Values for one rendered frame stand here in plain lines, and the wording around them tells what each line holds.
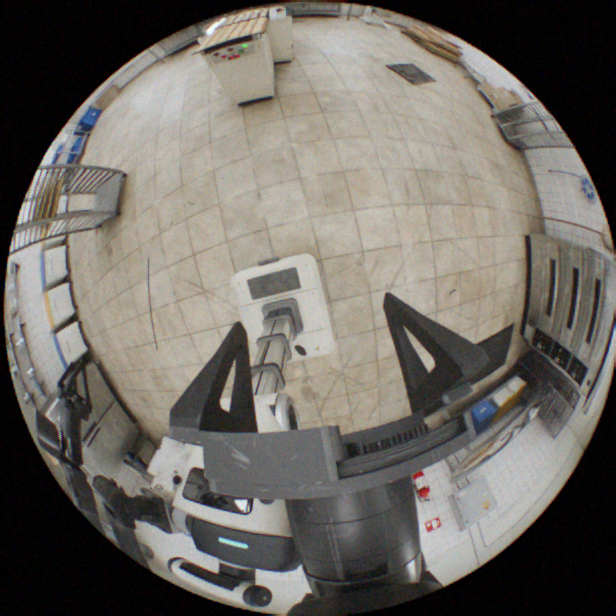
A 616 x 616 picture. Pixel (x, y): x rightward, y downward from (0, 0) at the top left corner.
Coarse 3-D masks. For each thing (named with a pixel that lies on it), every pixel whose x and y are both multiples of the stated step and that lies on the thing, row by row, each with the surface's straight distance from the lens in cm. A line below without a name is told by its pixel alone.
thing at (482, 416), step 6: (486, 402) 314; (480, 408) 305; (486, 408) 307; (492, 408) 309; (474, 414) 298; (480, 414) 298; (486, 414) 297; (492, 414) 309; (474, 420) 301; (480, 420) 291; (486, 420) 307; (474, 426) 305; (480, 426) 307; (486, 426) 333; (480, 432) 333
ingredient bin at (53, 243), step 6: (54, 222) 418; (60, 222) 422; (60, 228) 418; (42, 234) 421; (48, 234) 407; (48, 240) 404; (54, 240) 409; (60, 240) 418; (42, 246) 407; (48, 246) 419; (54, 246) 432; (60, 246) 462; (42, 252) 434
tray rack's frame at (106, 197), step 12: (120, 180) 236; (96, 192) 286; (108, 192) 251; (96, 204) 275; (108, 204) 242; (108, 216) 236; (84, 228) 271; (96, 228) 272; (36, 240) 248; (12, 252) 246
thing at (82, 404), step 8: (80, 368) 41; (72, 376) 40; (72, 384) 40; (72, 392) 39; (88, 392) 41; (72, 400) 40; (80, 400) 41; (88, 400) 41; (80, 408) 43; (88, 408) 40; (88, 416) 43
